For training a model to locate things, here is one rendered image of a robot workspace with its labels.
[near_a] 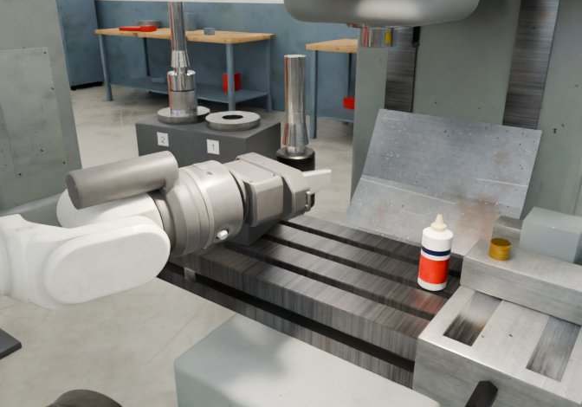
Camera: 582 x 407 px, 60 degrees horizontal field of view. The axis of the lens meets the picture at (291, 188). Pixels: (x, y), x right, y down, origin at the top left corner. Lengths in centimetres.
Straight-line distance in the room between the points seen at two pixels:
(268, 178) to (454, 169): 55
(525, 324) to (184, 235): 36
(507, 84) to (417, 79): 17
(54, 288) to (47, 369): 181
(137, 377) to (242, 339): 135
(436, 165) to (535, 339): 53
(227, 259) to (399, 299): 27
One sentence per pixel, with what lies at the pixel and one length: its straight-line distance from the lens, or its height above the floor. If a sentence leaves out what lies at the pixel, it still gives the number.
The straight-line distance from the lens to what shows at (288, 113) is 59.
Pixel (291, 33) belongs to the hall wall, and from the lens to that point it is 586.
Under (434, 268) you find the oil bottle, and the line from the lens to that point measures 74.
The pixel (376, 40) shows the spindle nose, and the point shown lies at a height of 129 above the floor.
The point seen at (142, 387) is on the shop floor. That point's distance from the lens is 206.
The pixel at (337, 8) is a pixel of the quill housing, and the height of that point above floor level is 133.
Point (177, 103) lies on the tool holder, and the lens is 89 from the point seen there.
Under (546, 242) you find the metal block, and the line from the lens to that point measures 66.
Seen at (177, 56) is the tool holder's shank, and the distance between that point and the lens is 88.
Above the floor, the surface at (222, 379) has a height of 87.
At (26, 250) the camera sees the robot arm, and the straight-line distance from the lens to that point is 45.
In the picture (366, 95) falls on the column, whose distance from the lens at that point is 113.
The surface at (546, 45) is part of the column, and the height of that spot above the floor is 126.
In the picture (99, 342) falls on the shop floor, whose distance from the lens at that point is 231.
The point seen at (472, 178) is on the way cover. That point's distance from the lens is 102.
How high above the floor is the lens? 135
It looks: 21 degrees down
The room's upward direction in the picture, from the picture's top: straight up
